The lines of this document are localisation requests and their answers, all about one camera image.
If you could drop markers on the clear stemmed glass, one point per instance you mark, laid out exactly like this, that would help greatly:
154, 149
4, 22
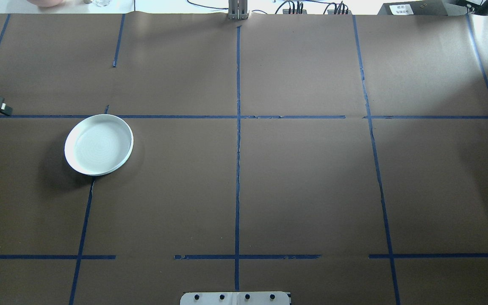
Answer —
101, 2

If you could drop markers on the black box with white label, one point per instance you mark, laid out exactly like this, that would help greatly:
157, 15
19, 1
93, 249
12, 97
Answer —
422, 8

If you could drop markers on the white round shallow plate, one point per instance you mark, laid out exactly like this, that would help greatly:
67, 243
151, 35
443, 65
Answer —
98, 146
131, 151
122, 167

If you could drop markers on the black orange connector box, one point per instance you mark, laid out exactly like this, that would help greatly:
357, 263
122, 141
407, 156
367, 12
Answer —
338, 8
293, 8

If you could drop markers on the aluminium profile post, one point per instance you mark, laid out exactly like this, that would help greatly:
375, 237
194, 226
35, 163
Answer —
238, 10

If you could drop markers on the white mounting plate with bolts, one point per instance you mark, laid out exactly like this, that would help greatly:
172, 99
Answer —
235, 298

